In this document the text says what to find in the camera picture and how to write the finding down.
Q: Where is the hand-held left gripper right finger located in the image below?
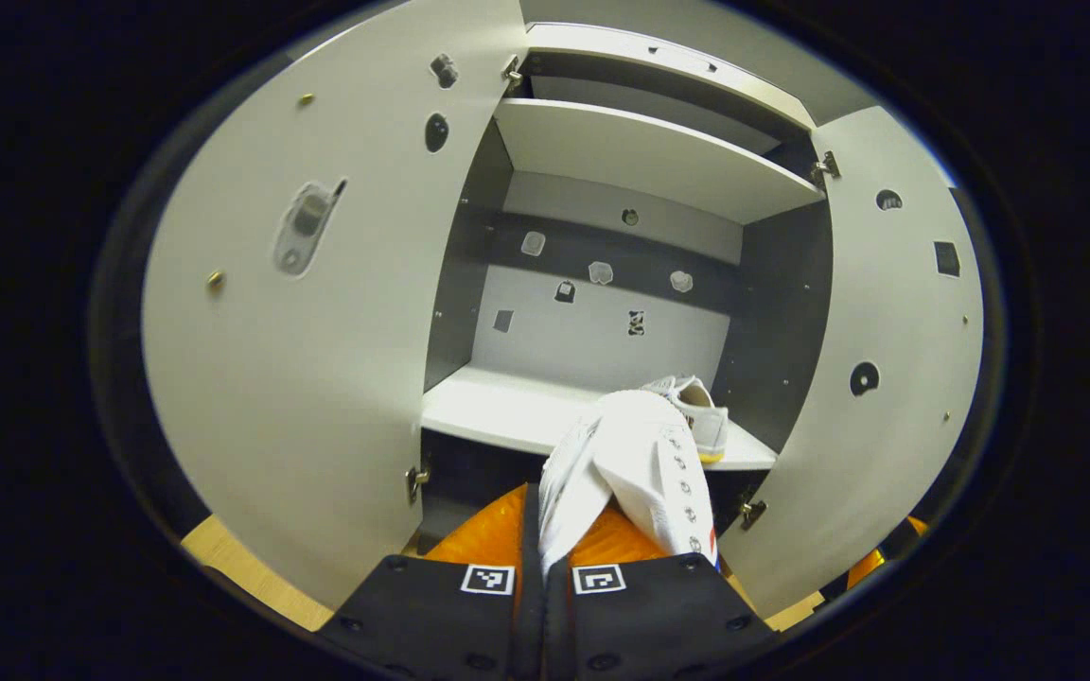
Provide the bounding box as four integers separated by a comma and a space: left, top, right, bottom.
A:
545, 504, 781, 681

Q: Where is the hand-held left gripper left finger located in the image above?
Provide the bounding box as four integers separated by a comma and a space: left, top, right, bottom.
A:
318, 482, 546, 681

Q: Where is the grey white shoe cabinet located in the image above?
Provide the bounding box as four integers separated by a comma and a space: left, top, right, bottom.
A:
141, 0, 986, 620

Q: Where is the white canvas shoe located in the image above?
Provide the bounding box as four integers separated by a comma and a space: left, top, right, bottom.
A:
640, 375, 730, 464
537, 390, 721, 580

